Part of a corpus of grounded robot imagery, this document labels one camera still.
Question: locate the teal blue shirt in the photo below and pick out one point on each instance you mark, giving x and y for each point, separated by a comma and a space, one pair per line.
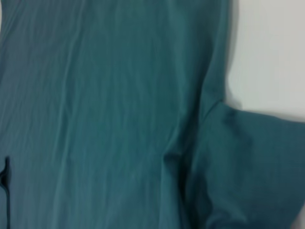
119, 107

